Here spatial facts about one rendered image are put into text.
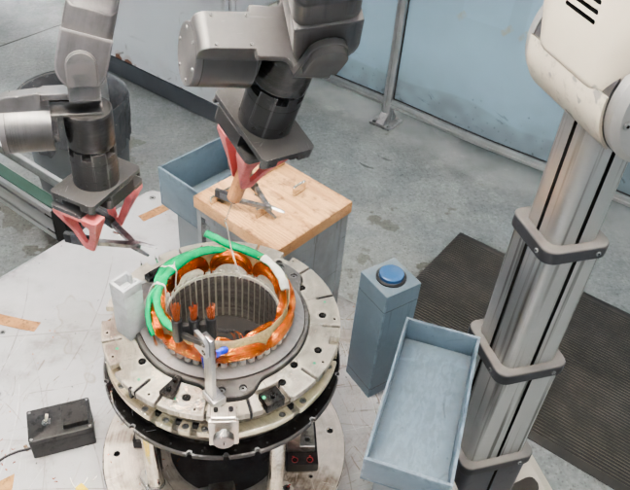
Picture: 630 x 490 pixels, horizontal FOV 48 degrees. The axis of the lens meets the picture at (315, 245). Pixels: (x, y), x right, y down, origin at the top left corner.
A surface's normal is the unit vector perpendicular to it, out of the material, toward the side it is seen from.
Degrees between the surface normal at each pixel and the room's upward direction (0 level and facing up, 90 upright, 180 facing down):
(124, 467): 0
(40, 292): 0
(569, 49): 90
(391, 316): 90
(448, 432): 0
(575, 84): 93
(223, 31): 35
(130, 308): 90
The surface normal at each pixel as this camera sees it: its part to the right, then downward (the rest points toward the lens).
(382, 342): 0.55, 0.58
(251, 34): 0.32, -0.28
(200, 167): 0.74, 0.47
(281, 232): 0.07, -0.75
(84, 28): 0.24, 0.39
